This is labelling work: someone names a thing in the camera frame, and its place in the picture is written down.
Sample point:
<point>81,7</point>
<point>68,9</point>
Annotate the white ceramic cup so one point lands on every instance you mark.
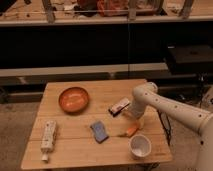
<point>139,146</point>

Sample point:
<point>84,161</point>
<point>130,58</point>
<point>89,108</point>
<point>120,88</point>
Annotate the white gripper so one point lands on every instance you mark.
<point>139,121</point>

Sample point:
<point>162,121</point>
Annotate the orange object on shelf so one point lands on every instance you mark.
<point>112,7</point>

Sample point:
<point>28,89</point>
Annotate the white game remote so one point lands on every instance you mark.
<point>48,139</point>

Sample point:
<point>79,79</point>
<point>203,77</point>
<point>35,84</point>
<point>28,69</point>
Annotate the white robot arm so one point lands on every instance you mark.
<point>196,119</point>

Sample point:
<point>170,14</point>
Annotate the orange wooden bowl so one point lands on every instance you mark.
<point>73,99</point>

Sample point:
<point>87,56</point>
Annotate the blue sponge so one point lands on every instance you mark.
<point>99,131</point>

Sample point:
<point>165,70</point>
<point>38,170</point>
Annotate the black box on right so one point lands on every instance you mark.
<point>195,59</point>

